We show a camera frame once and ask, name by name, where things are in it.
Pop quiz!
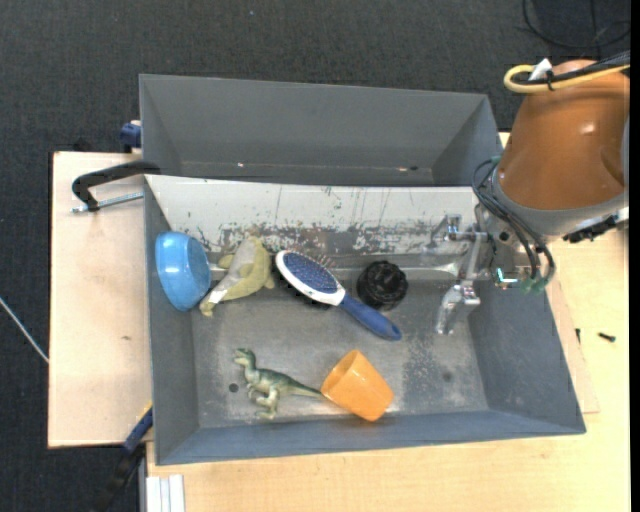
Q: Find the orange plastic cup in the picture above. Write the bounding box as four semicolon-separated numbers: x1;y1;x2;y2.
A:
320;349;396;423

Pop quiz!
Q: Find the green toy dinosaur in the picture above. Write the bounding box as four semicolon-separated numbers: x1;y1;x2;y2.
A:
232;347;326;421

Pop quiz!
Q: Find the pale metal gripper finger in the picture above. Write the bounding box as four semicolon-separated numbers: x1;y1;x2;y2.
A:
434;283;482;336
423;213;465;257

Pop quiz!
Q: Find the blue bowl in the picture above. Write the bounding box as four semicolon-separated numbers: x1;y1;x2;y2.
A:
154;230;214;313

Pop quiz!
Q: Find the yellow-green plush toy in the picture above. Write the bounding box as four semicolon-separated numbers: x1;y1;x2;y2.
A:
198;235;277;319

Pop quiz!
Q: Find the black ribbed round lid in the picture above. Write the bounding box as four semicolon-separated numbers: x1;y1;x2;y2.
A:
355;260;410;312

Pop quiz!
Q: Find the grey metal bin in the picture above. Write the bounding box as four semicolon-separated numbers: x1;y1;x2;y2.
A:
137;73;587;467

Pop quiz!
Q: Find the blue and white hairbrush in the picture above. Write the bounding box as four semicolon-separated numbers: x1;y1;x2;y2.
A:
274;249;403;343

